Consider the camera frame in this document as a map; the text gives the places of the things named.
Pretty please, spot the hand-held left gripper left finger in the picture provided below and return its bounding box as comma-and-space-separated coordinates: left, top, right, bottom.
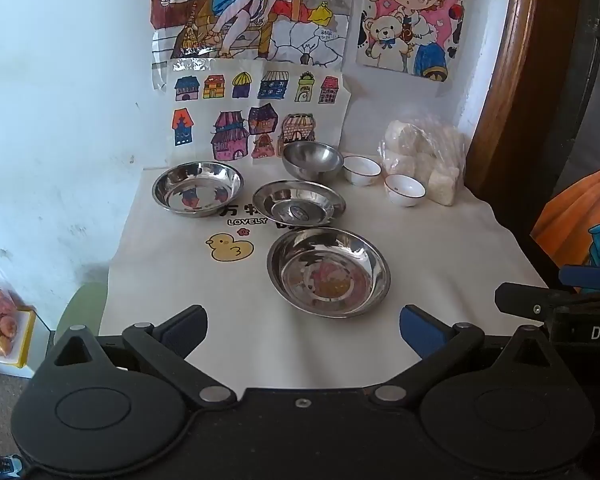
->
45, 304, 238, 408

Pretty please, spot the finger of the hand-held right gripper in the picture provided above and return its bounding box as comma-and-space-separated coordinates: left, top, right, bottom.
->
495, 282, 600, 320
559, 265, 600, 292

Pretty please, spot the yellow-edged white box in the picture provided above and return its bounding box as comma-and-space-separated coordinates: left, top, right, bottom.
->
0, 305, 37, 368

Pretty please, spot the coloured figure wall drawing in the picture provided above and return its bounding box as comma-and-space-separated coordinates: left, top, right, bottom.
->
150, 0, 361, 68

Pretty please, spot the coloured houses drawing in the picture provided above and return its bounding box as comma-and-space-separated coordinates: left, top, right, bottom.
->
152, 57, 351, 163

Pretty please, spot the white red-rimmed ceramic bowl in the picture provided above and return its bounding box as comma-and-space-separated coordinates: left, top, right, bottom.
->
342, 155, 382, 187
384, 174, 426, 208

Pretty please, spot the stainless steel bowl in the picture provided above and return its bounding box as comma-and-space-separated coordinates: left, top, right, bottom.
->
282, 141, 344, 182

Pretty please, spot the clear plastic bag of buns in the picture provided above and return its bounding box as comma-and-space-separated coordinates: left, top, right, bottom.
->
378, 117, 467, 207

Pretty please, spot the brown wooden frame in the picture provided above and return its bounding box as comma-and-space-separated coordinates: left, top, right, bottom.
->
465, 0, 581, 196

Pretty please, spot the cartoon child and bear drawing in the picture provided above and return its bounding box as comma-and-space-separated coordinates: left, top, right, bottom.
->
356, 0, 473, 82

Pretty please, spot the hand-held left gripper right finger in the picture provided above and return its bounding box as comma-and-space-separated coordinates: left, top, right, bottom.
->
372, 304, 576, 406

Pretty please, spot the stainless steel plate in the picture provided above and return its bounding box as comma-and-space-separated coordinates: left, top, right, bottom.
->
152, 161, 244, 217
267, 227, 391, 319
252, 180, 347, 228

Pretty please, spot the orange painting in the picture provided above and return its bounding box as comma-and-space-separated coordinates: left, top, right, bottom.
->
530, 166, 600, 293

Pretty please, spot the dark furniture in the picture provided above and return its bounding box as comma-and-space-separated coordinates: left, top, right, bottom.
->
467, 0, 600, 291

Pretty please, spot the cream printed tablecloth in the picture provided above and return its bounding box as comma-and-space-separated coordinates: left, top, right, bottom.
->
97, 152, 548, 391

